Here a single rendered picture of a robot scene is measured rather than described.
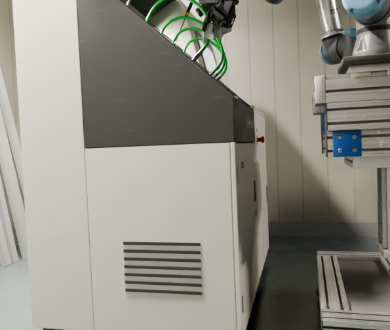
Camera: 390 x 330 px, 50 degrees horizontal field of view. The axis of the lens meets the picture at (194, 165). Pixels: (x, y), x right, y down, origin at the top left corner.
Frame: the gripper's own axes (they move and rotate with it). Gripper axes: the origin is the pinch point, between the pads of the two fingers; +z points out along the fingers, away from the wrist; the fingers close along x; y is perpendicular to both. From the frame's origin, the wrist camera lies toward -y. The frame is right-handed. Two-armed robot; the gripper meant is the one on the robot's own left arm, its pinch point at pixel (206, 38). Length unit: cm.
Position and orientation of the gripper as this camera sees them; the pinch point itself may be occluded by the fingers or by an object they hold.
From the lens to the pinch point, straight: 176.2
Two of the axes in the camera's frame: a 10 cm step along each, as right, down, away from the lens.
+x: 7.3, -2.8, 6.2
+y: 6.1, 6.7, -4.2
